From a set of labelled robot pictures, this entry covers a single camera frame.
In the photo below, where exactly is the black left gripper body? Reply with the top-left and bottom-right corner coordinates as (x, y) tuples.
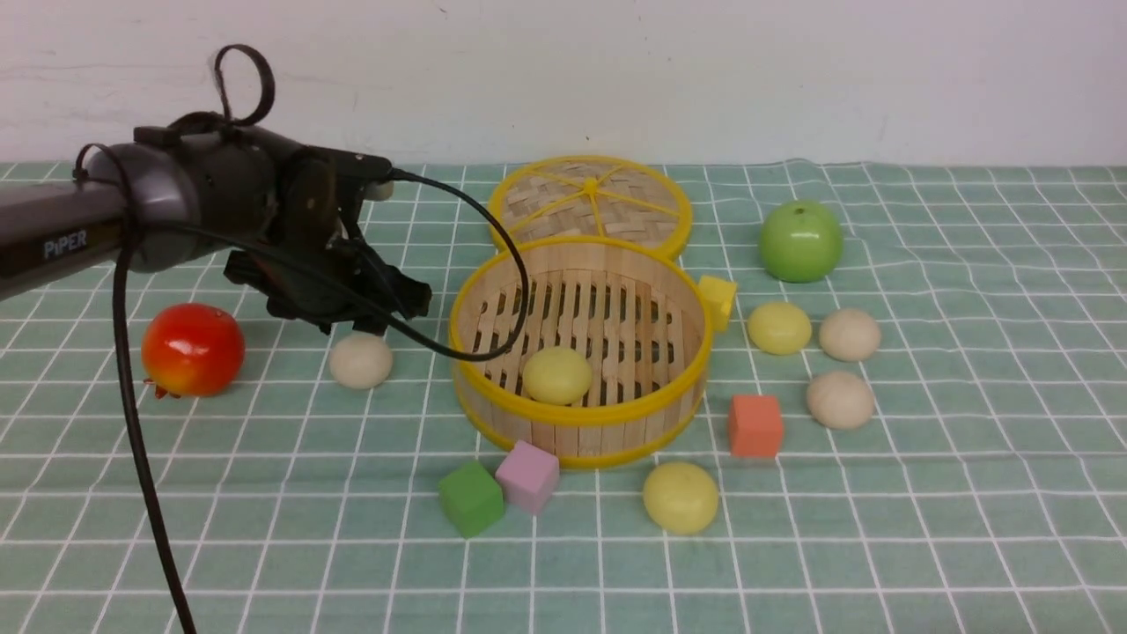
(223, 240), (433, 334)

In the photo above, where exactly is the white bun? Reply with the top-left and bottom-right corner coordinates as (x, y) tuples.
(328, 332), (394, 390)
(806, 370), (876, 431)
(818, 306), (882, 364)

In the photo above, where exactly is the yellow bun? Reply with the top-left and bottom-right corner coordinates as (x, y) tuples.
(746, 302), (813, 356)
(644, 461), (720, 536)
(522, 346), (594, 407)

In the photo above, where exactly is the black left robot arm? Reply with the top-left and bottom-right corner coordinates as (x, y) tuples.
(1, 124), (431, 334)

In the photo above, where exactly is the woven bamboo steamer lid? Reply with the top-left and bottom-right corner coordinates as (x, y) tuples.
(487, 155), (694, 260)

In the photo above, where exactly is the bamboo steamer tray yellow rim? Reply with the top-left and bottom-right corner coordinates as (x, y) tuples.
(449, 236), (713, 468)

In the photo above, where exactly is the red toy pomegranate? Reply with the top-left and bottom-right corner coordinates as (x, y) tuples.
(141, 304), (246, 400)

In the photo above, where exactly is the green cube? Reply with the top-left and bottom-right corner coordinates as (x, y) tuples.
(438, 461), (505, 539)

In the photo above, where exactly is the pink cube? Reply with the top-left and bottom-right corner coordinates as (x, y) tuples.
(494, 440), (561, 515)

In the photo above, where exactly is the yellow cube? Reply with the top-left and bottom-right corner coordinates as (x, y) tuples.
(696, 276), (738, 333)

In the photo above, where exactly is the orange cube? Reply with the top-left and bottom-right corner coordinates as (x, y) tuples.
(727, 394), (784, 459)

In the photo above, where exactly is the green toy apple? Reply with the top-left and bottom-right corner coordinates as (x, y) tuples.
(758, 200), (843, 284)

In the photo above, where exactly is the green checked tablecloth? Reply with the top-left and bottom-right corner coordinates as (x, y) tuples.
(0, 159), (1127, 634)

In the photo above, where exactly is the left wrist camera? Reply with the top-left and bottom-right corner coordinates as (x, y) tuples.
(335, 153), (394, 204)

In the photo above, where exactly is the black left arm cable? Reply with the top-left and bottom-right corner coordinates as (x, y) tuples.
(72, 44), (531, 634)

